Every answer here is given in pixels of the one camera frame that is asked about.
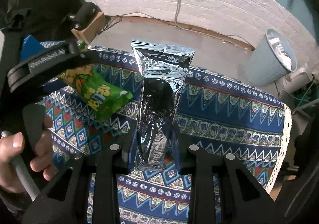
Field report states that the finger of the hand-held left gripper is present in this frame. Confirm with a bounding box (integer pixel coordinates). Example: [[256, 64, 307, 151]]
[[37, 39, 102, 83]]

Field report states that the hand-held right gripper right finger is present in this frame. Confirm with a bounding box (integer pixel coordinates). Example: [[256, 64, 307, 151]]
[[171, 122, 287, 224]]

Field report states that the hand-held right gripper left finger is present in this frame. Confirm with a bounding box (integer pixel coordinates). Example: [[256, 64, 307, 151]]
[[22, 126, 140, 224]]

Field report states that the blue cardboard box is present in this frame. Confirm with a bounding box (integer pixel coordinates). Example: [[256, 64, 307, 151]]
[[20, 35, 47, 63]]

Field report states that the green snack packet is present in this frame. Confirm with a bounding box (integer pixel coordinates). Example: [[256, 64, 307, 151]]
[[51, 41, 133, 125]]

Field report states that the silver foil snack packet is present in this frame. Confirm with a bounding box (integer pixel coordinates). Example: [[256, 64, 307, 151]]
[[131, 38, 195, 171]]

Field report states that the person's left forearm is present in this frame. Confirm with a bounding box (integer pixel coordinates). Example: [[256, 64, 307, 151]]
[[0, 188, 35, 223]]

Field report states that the person's left hand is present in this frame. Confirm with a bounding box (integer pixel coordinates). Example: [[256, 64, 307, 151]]
[[0, 114, 57, 195]]

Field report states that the wooden block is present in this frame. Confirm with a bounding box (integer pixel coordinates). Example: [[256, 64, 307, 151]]
[[71, 12, 106, 43]]

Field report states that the black clamp device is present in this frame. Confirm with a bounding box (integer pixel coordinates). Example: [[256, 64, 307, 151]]
[[66, 2, 102, 31]]

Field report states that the blue patterned tablecloth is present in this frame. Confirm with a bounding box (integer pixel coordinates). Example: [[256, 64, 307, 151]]
[[40, 41, 292, 224]]

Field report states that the pale blue trash bin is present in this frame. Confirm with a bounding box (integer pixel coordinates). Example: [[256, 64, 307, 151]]
[[238, 28, 298, 87]]

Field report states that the white plastic appliance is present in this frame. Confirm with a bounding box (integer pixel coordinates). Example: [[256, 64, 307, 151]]
[[279, 63, 319, 105]]

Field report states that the black cable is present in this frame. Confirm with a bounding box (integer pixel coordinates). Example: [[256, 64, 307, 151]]
[[102, 15, 123, 35]]

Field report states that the grey plug with cable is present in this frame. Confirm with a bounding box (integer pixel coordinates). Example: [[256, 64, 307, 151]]
[[173, 0, 185, 28]]

